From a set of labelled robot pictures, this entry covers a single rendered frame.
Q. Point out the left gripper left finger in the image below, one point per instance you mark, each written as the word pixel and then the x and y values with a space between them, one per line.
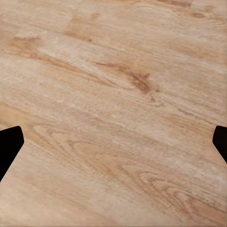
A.
pixel 11 141

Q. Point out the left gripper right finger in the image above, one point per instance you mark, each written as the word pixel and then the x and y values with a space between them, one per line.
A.
pixel 220 140

